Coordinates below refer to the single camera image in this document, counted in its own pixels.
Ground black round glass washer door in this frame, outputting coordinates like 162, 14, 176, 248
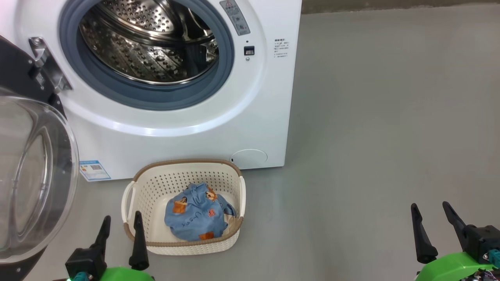
0, 35, 80, 281

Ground metal door hinge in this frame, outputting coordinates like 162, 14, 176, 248
29, 37, 73, 94

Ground white front-load washing machine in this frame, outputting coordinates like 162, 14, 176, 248
0, 0, 302, 182

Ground cream perforated laundry basket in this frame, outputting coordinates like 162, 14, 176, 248
121, 158, 246, 256

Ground grey warning label sticker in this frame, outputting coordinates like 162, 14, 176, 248
219, 0, 251, 36

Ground cream white garment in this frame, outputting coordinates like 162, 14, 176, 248
223, 203, 239, 231

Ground blue energy label sticker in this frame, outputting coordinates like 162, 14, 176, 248
79, 160, 111, 182

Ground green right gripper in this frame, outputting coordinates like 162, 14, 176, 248
411, 201, 500, 281

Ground blue cartoon print garment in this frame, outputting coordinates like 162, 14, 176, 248
164, 183, 238, 242

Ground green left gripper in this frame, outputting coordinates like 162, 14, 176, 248
91, 211, 155, 281

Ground round white filter cover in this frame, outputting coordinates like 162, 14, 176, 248
230, 149, 268, 169

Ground small printed text sticker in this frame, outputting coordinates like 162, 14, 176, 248
273, 38, 290, 59

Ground grey rubber door gasket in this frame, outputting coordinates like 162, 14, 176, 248
59, 0, 235, 111

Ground stainless steel washing machine drum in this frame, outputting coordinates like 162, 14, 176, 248
79, 0, 219, 84

